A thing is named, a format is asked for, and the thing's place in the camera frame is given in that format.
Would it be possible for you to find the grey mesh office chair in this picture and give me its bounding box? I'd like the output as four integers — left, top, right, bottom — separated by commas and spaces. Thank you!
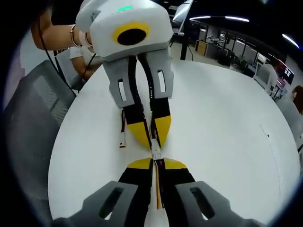
4, 60, 77, 201

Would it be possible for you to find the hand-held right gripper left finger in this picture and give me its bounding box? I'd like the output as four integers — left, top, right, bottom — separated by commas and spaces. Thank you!
53, 157, 152, 227

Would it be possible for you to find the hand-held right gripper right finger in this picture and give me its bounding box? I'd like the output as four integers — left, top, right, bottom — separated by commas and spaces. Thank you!
163, 157, 263, 227

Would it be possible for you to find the wall monitor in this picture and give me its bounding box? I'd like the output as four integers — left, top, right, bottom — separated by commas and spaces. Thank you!
280, 63, 296, 85

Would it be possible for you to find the long curved ceiling light strip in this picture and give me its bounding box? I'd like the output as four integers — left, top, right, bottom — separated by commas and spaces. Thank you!
282, 33, 300, 50

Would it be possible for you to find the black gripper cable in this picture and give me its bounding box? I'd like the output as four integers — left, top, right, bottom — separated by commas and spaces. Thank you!
37, 13, 97, 97

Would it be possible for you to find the JST connector plug wire harness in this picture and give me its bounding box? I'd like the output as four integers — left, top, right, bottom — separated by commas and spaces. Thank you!
152, 153, 165, 210
119, 109, 128, 149

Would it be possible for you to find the white office chair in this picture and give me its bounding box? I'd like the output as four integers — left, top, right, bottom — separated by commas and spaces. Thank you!
256, 63, 272, 88

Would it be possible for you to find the gold bracelet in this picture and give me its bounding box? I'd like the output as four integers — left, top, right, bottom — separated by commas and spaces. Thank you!
70, 24, 81, 47

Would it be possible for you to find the wooden cabinet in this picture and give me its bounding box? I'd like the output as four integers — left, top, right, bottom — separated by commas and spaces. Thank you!
195, 39, 209, 57

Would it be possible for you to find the JST socket wire harness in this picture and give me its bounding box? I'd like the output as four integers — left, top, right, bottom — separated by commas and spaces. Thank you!
147, 110, 161, 156

